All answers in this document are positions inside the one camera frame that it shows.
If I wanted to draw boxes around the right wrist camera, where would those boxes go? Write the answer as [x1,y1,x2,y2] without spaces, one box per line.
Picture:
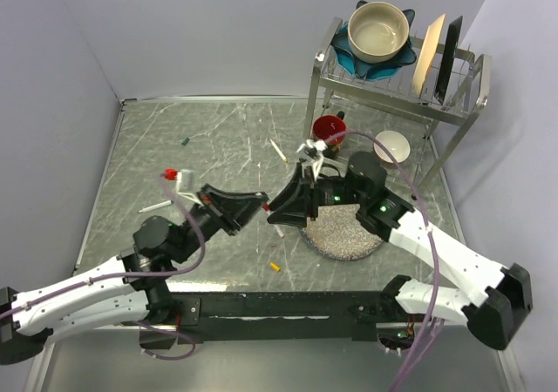
[296,139,327,181]

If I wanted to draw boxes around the blue flower-shaped bowl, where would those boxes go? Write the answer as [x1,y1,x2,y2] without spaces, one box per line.
[331,0,417,80]

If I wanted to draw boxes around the white pen green tip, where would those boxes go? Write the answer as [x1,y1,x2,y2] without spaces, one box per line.
[138,200,173,213]

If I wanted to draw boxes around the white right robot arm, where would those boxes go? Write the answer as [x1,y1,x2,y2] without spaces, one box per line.
[268,152,533,350]

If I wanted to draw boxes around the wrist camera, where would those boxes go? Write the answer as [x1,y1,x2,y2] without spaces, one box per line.
[296,139,327,181]
[163,168,198,202]

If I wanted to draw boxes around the large beige bowl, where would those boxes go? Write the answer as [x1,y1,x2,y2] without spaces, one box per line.
[347,2,410,64]

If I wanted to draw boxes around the cream plate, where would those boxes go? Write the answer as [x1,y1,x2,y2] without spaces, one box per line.
[412,14,446,98]

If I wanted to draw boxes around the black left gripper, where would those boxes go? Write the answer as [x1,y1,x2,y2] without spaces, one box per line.
[172,183,271,263]

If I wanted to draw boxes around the yellow pen cap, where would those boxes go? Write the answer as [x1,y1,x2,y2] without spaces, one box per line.
[269,263,281,273]

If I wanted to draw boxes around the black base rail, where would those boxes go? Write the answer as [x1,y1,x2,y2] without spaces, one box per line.
[149,291,413,344]

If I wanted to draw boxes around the speckled ceramic plate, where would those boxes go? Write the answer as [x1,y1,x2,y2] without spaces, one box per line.
[300,205,384,261]

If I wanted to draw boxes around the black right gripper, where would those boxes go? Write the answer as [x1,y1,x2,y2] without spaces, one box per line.
[268,161,367,227]

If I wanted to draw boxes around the small white bowl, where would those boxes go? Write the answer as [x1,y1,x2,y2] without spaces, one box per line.
[373,131,411,168]

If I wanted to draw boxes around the white pen yellow tip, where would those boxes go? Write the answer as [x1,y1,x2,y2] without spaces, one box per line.
[269,139,289,163]

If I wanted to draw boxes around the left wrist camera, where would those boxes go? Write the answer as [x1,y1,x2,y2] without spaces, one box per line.
[163,168,198,202]

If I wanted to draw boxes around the red black mug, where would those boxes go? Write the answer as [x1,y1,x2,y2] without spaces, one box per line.
[312,111,347,159]

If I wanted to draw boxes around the black plate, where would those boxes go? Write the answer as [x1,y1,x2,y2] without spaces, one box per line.
[434,16,463,105]

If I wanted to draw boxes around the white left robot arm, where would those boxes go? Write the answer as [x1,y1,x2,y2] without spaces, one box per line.
[1,185,269,366]

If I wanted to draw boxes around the steel dish rack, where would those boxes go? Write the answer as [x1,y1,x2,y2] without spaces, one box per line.
[303,17,493,191]

